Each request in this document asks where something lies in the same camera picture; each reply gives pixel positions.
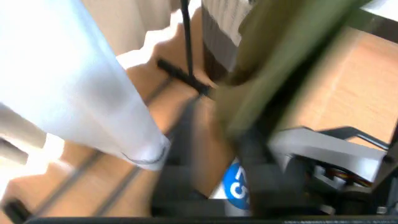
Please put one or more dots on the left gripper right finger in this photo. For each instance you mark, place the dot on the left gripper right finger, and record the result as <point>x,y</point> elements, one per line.
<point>267,186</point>

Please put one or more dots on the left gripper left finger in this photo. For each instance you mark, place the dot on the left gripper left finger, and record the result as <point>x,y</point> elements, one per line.
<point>183,180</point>

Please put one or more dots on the green garment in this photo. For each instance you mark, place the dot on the green garment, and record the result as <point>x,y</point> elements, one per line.
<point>280,46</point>

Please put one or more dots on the pale grey shorts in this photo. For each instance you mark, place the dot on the pale grey shorts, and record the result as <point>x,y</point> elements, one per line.
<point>62,77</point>

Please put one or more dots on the black clothes rack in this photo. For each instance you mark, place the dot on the black clothes rack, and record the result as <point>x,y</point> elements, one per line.
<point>180,73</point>

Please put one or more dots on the white laundry basket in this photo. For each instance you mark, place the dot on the white laundry basket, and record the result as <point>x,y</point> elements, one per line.
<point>224,28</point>

